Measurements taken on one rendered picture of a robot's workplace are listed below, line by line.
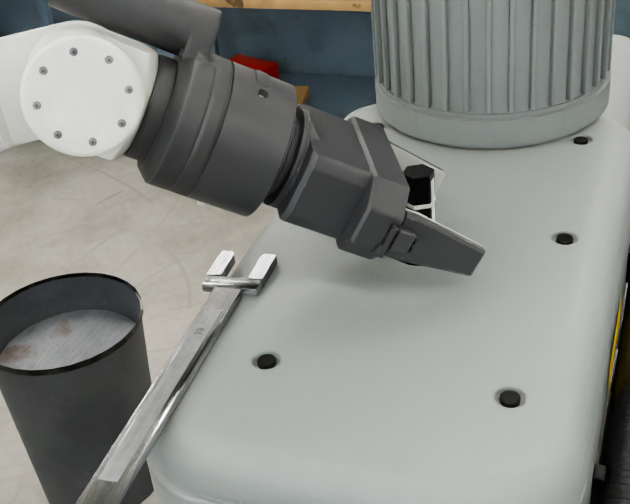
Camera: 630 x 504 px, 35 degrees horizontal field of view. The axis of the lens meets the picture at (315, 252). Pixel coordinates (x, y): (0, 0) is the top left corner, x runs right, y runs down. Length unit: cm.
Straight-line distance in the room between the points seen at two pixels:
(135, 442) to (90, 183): 457
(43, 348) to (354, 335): 252
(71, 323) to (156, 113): 260
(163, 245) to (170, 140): 387
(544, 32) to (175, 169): 33
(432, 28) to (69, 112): 33
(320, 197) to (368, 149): 5
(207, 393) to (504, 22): 36
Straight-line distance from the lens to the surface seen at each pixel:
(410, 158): 71
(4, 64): 65
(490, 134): 80
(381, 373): 58
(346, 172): 60
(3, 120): 65
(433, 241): 62
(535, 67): 79
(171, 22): 60
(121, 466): 54
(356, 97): 505
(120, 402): 294
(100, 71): 55
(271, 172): 59
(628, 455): 66
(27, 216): 493
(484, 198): 74
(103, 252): 449
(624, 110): 123
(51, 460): 307
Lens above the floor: 226
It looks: 32 degrees down
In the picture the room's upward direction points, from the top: 6 degrees counter-clockwise
